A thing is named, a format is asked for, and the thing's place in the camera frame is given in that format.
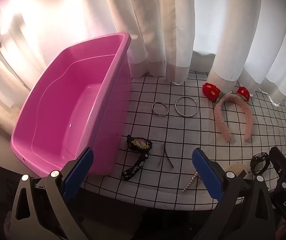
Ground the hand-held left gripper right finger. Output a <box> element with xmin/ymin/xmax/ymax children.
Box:
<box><xmin>192</xmin><ymin>147</ymin><xmax>276</xmax><ymax>240</ymax></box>

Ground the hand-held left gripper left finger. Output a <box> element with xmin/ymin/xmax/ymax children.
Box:
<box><xmin>10</xmin><ymin>147</ymin><xmax>94</xmax><ymax>240</ymax></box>

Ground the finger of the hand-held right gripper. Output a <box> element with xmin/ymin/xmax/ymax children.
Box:
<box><xmin>269</xmin><ymin>146</ymin><xmax>286</xmax><ymax>195</ymax></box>

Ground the black studded bracelet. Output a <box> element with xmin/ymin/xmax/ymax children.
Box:
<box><xmin>250</xmin><ymin>152</ymin><xmax>274</xmax><ymax>175</ymax></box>

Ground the pink plastic tub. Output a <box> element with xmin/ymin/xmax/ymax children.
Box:
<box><xmin>10</xmin><ymin>32</ymin><xmax>133</xmax><ymax>178</ymax></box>

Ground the plain silver bangle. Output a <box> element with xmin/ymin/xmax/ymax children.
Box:
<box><xmin>175</xmin><ymin>96</ymin><xmax>198</xmax><ymax>117</ymax></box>

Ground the engraved silver bangle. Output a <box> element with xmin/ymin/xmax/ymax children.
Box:
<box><xmin>152</xmin><ymin>101</ymin><xmax>169</xmax><ymax>117</ymax></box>

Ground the person's right forearm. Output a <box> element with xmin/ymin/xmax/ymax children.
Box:
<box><xmin>277</xmin><ymin>220</ymin><xmax>286</xmax><ymax>240</ymax></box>

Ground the beige pompom hair clip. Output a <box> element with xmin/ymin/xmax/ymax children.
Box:
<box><xmin>225</xmin><ymin>164</ymin><xmax>249</xmax><ymax>178</ymax></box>

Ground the thin metal hairpin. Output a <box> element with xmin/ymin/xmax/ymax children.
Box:
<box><xmin>157</xmin><ymin>142</ymin><xmax>175</xmax><ymax>169</ymax></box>

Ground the pink fuzzy strawberry headband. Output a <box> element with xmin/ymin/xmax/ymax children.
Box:
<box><xmin>202</xmin><ymin>82</ymin><xmax>254</xmax><ymax>143</ymax></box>

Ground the white curtain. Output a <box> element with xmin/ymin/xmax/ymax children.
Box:
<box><xmin>0</xmin><ymin>0</ymin><xmax>286</xmax><ymax>135</ymax></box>

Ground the pearl bead chain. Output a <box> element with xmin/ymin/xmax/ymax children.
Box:
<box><xmin>182</xmin><ymin>171</ymin><xmax>200</xmax><ymax>193</ymax></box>

